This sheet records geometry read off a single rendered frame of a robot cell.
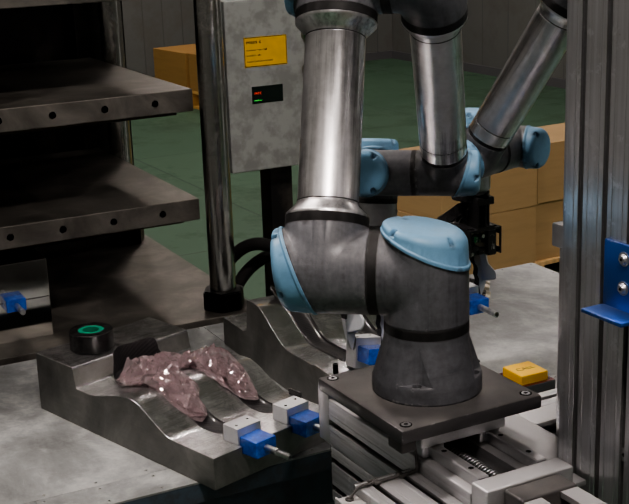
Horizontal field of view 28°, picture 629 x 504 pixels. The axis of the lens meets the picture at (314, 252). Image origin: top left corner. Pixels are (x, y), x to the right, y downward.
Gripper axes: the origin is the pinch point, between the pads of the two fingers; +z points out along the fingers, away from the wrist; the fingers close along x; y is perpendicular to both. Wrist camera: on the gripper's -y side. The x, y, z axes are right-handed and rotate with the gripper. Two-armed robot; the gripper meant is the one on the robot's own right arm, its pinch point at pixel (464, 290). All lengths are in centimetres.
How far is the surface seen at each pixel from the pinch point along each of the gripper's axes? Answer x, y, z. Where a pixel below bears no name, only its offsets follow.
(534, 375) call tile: 2.3, 19.3, 11.7
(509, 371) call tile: -0.5, 15.5, 11.6
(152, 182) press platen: -31, -89, -9
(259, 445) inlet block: -56, 26, 9
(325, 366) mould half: -34.7, 7.7, 6.0
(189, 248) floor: 88, -381, 94
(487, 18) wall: 557, -793, 41
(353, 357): -31.6, 12.6, 3.4
